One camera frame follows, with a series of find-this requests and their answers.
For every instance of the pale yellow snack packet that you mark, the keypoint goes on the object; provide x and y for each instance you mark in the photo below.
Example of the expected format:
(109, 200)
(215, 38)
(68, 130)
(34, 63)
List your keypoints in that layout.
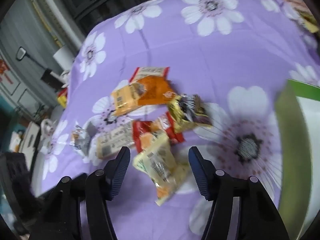
(160, 160)

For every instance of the black crate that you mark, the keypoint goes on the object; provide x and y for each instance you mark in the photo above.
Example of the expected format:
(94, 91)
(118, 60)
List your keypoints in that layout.
(12, 177)

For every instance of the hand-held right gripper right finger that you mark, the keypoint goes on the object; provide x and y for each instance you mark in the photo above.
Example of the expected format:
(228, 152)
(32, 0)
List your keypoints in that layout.
(198, 173)

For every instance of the red and cream snack packet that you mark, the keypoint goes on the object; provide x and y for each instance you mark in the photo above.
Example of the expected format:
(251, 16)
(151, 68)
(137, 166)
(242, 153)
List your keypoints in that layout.
(140, 130)

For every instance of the cream snack packet red edge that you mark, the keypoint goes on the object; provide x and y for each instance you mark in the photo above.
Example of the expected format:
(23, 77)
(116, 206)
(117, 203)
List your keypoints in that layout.
(150, 71)

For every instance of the orange snack packet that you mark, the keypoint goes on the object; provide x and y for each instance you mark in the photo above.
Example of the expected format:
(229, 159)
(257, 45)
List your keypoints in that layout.
(155, 90)

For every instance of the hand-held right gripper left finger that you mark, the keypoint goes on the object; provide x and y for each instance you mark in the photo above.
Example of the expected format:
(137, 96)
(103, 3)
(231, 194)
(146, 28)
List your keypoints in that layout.
(122, 170)

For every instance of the yellow crinkled candy packet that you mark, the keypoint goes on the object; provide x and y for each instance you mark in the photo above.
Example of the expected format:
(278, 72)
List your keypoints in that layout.
(180, 117)

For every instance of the white box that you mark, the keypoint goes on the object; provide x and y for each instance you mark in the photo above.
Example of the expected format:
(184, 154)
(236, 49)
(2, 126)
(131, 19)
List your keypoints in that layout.
(30, 137)

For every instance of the white paper roll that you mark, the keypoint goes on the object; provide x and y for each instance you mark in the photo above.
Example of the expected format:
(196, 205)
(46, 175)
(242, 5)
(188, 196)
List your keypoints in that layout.
(62, 57)

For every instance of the purple floral blanket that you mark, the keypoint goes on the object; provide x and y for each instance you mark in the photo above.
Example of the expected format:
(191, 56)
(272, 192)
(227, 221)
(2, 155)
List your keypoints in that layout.
(187, 55)

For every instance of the red and yellow paper bag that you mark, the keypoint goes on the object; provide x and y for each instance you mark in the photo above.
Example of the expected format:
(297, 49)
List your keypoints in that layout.
(62, 99)

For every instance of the beige snack packet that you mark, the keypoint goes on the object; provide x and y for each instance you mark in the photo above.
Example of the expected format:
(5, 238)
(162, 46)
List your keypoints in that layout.
(112, 140)

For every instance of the white snack packet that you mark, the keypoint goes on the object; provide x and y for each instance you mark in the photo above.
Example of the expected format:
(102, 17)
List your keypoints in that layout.
(80, 140)

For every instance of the green cardboard box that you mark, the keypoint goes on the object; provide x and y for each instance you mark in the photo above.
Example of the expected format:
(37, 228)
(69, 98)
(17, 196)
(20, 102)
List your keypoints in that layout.
(290, 142)

